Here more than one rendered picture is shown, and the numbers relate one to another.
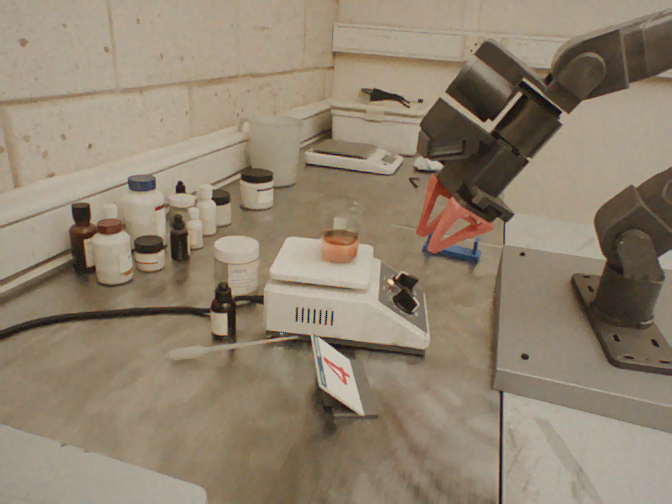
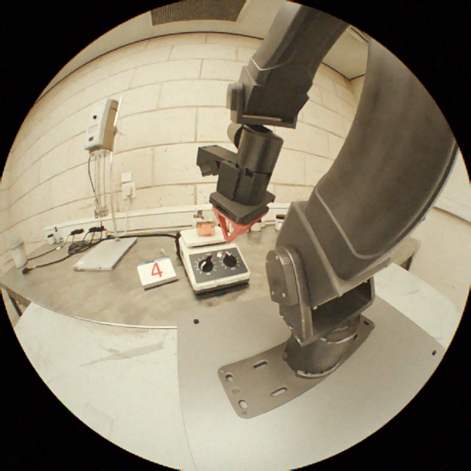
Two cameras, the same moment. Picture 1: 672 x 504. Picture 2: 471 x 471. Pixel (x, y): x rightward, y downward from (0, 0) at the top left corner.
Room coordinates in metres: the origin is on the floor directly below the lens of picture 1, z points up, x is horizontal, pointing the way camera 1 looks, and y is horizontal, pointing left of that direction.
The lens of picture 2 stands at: (0.46, -0.39, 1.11)
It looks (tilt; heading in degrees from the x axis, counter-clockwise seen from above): 17 degrees down; 61
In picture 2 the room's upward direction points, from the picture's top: straight up
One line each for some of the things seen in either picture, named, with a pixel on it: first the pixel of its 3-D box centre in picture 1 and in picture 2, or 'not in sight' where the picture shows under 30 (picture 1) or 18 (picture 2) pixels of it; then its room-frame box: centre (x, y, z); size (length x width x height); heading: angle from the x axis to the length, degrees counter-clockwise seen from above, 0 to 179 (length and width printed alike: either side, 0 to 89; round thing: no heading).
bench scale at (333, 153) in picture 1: (355, 156); not in sight; (1.49, -0.03, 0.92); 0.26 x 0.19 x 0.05; 75
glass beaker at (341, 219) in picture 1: (341, 233); (204, 221); (0.59, -0.01, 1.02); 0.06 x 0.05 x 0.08; 30
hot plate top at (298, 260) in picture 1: (324, 260); (204, 235); (0.59, 0.01, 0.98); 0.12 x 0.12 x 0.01; 86
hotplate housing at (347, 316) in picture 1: (342, 293); (208, 254); (0.59, -0.01, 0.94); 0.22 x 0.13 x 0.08; 86
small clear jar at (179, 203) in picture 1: (182, 210); not in sight; (0.89, 0.29, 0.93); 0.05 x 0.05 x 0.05
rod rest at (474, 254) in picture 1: (452, 243); not in sight; (0.85, -0.21, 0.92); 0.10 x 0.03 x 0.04; 69
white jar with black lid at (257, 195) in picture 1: (257, 189); (282, 222); (1.04, 0.18, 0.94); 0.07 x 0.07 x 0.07
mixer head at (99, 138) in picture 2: not in sight; (100, 127); (0.24, 0.24, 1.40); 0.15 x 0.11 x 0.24; 75
